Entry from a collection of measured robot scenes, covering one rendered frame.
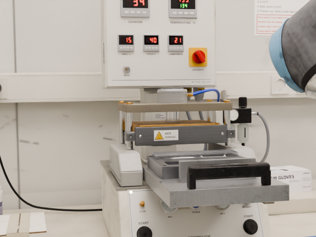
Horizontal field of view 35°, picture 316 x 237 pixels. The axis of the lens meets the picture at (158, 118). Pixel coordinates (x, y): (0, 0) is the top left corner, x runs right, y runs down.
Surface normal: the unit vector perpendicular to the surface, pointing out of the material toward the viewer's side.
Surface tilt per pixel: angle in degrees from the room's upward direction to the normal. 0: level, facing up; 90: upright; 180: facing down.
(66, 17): 90
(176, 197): 90
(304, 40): 80
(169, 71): 90
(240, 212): 65
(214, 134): 90
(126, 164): 41
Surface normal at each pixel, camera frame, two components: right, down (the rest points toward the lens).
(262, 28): 0.20, 0.05
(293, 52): -0.73, 0.15
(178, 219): 0.17, -0.38
